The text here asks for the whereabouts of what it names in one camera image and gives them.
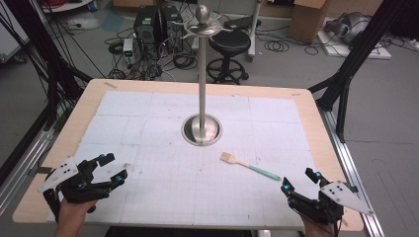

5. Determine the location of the black round stool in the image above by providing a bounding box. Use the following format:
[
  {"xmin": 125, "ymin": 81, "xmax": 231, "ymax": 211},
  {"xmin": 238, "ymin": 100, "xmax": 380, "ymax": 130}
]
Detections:
[{"xmin": 206, "ymin": 29, "xmax": 252, "ymax": 85}]

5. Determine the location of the black metal frame stand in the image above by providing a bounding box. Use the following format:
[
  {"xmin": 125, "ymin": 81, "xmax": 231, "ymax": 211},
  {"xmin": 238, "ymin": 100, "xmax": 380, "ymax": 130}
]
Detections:
[
  {"xmin": 307, "ymin": 0, "xmax": 409, "ymax": 143},
  {"xmin": 0, "ymin": 0, "xmax": 94, "ymax": 132}
]

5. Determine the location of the cardboard box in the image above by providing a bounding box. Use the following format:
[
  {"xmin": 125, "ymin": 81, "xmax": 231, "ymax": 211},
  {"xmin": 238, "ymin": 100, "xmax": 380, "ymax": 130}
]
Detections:
[{"xmin": 290, "ymin": 0, "xmax": 330, "ymax": 43}]

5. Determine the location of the person's left hand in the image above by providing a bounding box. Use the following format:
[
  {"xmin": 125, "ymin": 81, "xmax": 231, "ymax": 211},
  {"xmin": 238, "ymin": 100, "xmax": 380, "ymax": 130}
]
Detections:
[{"xmin": 53, "ymin": 197, "xmax": 99, "ymax": 237}]

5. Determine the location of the white pole stand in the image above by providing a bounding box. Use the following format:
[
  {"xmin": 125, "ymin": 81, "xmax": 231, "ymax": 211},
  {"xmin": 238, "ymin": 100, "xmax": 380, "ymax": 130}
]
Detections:
[{"xmin": 247, "ymin": 0, "xmax": 265, "ymax": 63}]

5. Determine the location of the white grid mat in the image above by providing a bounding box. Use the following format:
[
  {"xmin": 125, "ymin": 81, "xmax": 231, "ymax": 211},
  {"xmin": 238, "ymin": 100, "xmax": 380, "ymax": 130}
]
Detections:
[{"xmin": 46, "ymin": 90, "xmax": 325, "ymax": 231}]

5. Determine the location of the coiled black cable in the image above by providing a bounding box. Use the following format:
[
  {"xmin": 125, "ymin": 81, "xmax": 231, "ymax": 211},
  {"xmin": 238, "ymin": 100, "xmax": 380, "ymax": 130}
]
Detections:
[{"xmin": 263, "ymin": 39, "xmax": 291, "ymax": 53}]

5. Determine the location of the wooden brush with teal handle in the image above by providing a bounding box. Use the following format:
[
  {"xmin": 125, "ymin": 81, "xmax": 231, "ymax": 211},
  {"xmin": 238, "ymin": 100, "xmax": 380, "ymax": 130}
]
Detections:
[{"xmin": 219, "ymin": 151, "xmax": 283, "ymax": 182}]

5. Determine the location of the tangle of black cables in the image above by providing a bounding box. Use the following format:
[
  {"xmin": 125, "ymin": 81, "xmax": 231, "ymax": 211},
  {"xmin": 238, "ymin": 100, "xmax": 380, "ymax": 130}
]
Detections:
[{"xmin": 104, "ymin": 27, "xmax": 199, "ymax": 81}]

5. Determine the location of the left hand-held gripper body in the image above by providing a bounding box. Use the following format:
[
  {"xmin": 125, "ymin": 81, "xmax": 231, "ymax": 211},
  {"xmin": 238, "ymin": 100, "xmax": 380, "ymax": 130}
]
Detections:
[{"xmin": 38, "ymin": 156, "xmax": 113, "ymax": 223}]

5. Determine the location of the black computer tower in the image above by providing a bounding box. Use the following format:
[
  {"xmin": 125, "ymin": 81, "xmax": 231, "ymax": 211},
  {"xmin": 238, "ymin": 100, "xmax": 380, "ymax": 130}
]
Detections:
[
  {"xmin": 133, "ymin": 5, "xmax": 161, "ymax": 50},
  {"xmin": 159, "ymin": 4, "xmax": 185, "ymax": 54}
]

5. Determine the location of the aluminium rail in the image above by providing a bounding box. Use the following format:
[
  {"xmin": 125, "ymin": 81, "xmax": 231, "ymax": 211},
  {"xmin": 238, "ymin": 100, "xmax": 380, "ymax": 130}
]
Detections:
[
  {"xmin": 318, "ymin": 107, "xmax": 385, "ymax": 237},
  {"xmin": 0, "ymin": 126, "xmax": 55, "ymax": 216}
]

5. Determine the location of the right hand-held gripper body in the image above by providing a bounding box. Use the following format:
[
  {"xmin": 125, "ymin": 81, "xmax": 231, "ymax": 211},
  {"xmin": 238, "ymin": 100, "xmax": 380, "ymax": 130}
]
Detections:
[{"xmin": 288, "ymin": 180, "xmax": 376, "ymax": 226}]

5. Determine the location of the person's right hand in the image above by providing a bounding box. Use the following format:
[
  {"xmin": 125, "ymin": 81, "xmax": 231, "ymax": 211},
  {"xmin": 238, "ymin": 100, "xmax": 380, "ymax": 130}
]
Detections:
[{"xmin": 299, "ymin": 211, "xmax": 340, "ymax": 237}]

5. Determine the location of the small power supply unit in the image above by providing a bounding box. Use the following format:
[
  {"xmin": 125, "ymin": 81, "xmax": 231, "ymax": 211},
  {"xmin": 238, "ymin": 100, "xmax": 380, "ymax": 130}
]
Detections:
[{"xmin": 122, "ymin": 38, "xmax": 135, "ymax": 65}]

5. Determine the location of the silver metal utensil stand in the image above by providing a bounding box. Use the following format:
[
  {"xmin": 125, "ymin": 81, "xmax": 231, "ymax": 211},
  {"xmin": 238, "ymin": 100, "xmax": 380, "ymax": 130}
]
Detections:
[{"xmin": 170, "ymin": 4, "xmax": 234, "ymax": 147}]

